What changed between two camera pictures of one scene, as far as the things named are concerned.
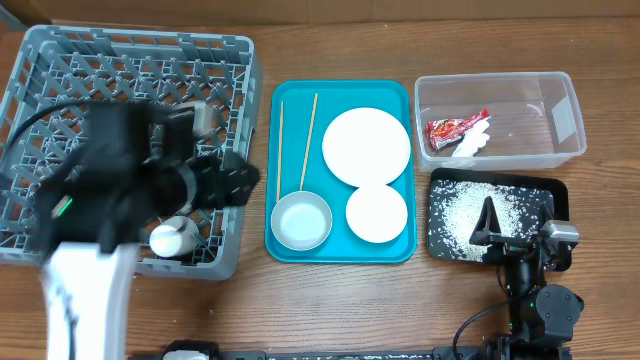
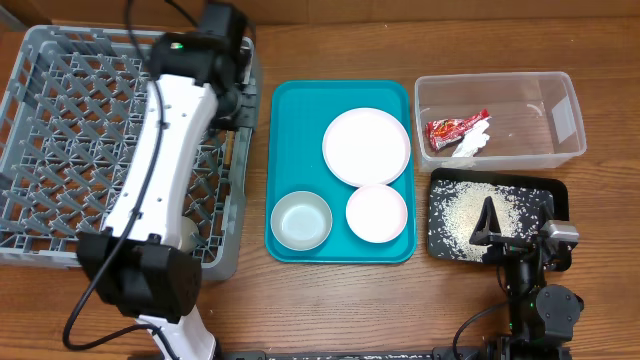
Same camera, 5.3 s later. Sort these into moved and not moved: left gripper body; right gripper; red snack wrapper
Moved: left gripper body
Not moved: red snack wrapper; right gripper
